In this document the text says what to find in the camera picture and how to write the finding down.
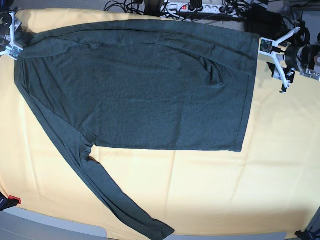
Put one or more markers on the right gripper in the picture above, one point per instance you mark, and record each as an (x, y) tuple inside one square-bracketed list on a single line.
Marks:
[(9, 26)]

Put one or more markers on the black corner clamp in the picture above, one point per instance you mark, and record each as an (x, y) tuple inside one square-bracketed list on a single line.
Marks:
[(308, 235)]

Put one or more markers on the dark teal long-sleeve shirt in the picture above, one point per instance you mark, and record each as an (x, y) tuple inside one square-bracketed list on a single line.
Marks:
[(138, 84)]

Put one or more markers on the red and black clamp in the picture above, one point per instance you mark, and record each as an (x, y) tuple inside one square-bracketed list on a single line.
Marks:
[(8, 202)]

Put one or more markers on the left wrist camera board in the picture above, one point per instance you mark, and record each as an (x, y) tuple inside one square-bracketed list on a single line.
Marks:
[(266, 46)]

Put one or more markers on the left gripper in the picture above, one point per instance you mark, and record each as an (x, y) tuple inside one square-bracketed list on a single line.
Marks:
[(290, 54)]

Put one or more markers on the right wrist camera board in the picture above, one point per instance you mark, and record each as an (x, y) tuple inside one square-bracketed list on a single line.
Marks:
[(13, 51)]

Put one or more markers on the black power adapter box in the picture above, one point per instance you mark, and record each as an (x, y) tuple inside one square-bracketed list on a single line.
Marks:
[(258, 17)]

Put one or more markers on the white power strip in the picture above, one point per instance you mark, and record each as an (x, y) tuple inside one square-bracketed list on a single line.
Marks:
[(185, 8)]

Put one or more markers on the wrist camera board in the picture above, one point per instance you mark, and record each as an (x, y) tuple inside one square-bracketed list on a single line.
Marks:
[(13, 51), (266, 46)]

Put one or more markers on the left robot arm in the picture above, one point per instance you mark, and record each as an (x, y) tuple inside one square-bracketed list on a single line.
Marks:
[(314, 61)]

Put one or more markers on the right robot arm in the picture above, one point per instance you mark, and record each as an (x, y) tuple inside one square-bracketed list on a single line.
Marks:
[(12, 36)]

